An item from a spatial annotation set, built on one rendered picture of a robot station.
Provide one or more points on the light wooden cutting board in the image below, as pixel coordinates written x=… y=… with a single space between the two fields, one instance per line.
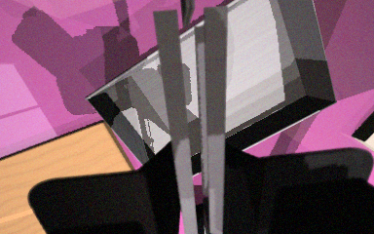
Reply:
x=89 y=151

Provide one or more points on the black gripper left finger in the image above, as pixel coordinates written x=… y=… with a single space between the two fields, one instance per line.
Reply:
x=148 y=195

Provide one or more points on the white flat rectangular slab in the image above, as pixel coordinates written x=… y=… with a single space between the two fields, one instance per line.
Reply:
x=365 y=133

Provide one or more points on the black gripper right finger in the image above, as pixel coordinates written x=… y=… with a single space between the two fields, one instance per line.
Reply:
x=251 y=183

